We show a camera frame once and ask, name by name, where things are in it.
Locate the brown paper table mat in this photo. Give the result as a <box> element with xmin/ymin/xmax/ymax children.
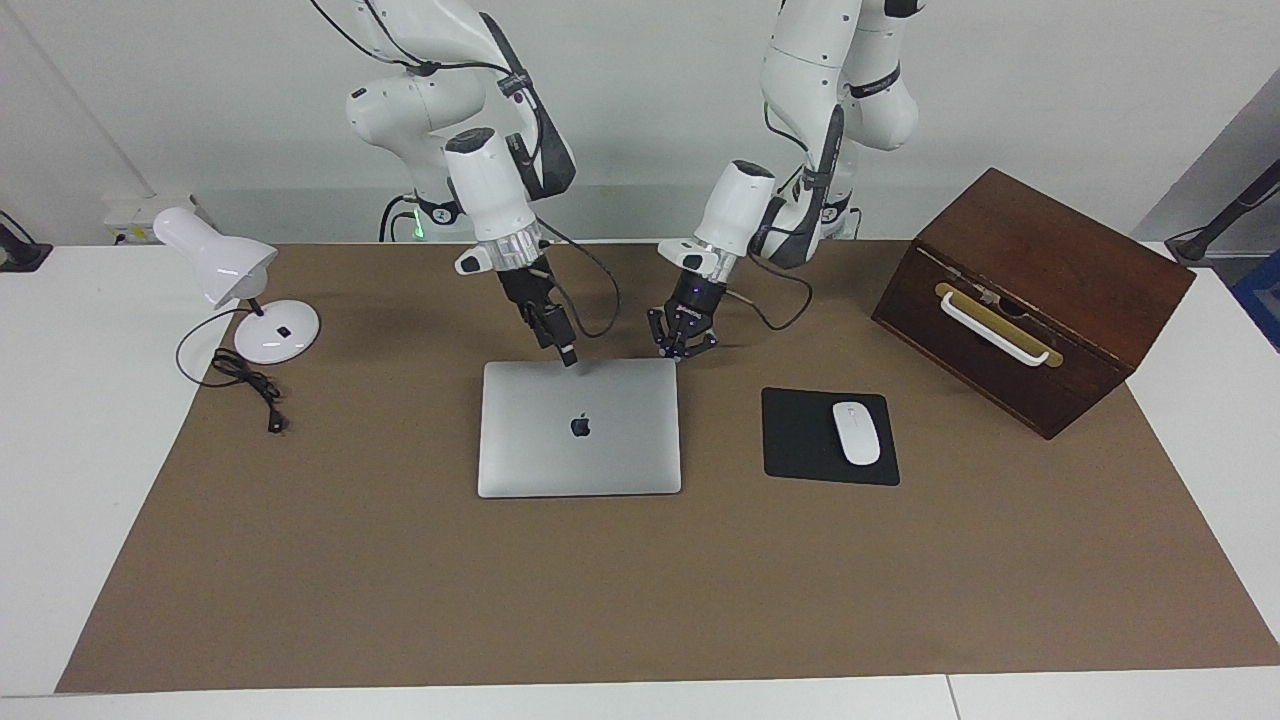
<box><xmin>55</xmin><ymin>240</ymin><xmax>1280</xmax><ymax>694</ymax></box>

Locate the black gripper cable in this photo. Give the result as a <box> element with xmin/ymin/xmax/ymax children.
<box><xmin>728</xmin><ymin>100</ymin><xmax>846</xmax><ymax>331</ymax></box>
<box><xmin>310</xmin><ymin>0</ymin><xmax>623</xmax><ymax>339</ymax></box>

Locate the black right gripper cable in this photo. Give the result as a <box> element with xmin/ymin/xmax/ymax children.
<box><xmin>310</xmin><ymin>0</ymin><xmax>623</xmax><ymax>339</ymax></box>

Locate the white box handle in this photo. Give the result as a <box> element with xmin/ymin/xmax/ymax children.
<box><xmin>940</xmin><ymin>292</ymin><xmax>1051</xmax><ymax>368</ymax></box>

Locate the white desk lamp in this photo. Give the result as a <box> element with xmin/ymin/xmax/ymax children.
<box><xmin>152</xmin><ymin>207</ymin><xmax>321</xmax><ymax>366</ymax></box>

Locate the silver laptop computer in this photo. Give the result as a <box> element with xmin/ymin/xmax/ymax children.
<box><xmin>477</xmin><ymin>358</ymin><xmax>683</xmax><ymax>499</ymax></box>

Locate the white computer mouse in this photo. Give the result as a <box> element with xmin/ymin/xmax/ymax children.
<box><xmin>832</xmin><ymin>401</ymin><xmax>882</xmax><ymax>467</ymax></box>

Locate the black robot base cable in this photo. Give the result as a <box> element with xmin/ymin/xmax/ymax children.
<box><xmin>378</xmin><ymin>195</ymin><xmax>419</xmax><ymax>243</ymax></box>

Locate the brass handle plate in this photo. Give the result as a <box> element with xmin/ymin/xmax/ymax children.
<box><xmin>934</xmin><ymin>282</ymin><xmax>1064</xmax><ymax>369</ymax></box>

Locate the black stand with pole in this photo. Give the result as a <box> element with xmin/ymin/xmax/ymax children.
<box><xmin>1165</xmin><ymin>158</ymin><xmax>1280</xmax><ymax>267</ymax></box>

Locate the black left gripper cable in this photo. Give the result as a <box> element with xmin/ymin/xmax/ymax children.
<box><xmin>728</xmin><ymin>100</ymin><xmax>846</xmax><ymax>331</ymax></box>

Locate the dark brown wooden box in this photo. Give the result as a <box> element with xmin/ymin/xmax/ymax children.
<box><xmin>871</xmin><ymin>167</ymin><xmax>1197</xmax><ymax>441</ymax></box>

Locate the blue box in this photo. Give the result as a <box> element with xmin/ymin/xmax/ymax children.
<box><xmin>1232</xmin><ymin>248</ymin><xmax>1280</xmax><ymax>353</ymax></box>

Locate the black clamp base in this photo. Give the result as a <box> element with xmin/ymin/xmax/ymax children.
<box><xmin>0</xmin><ymin>210</ymin><xmax>53</xmax><ymax>273</ymax></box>

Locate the white power strip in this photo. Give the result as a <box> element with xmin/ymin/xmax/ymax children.
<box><xmin>103</xmin><ymin>193</ymin><xmax>201</xmax><ymax>247</ymax></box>

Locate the black mouse pad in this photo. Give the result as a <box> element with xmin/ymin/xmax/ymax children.
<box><xmin>761</xmin><ymin>387</ymin><xmax>901</xmax><ymax>487</ymax></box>

